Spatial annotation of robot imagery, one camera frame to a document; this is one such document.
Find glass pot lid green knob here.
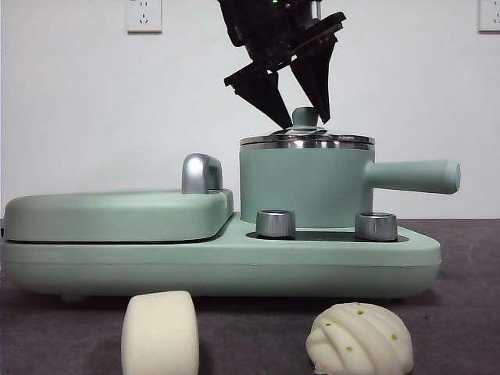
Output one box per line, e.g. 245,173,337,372
239,106,377,147

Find smooth white cylindrical bun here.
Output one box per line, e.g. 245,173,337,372
120,289,201,375

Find ridged white bun green specks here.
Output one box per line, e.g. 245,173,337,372
305,302,414,375

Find silver control knob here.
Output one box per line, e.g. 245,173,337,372
255,209,297,240
355,212,399,241

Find mint green breakfast machine base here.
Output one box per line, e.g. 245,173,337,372
0,210,442,304

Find mint green griddle cover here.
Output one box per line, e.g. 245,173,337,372
3,187,236,243

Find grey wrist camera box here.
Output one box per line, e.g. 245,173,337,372
306,0,325,22

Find mint green pot with handle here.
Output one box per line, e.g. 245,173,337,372
238,139,463,230

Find chrome griddle cover handle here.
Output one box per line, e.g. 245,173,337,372
181,153,225,195

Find white wall socket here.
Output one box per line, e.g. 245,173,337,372
125,0,164,34
478,0,500,34

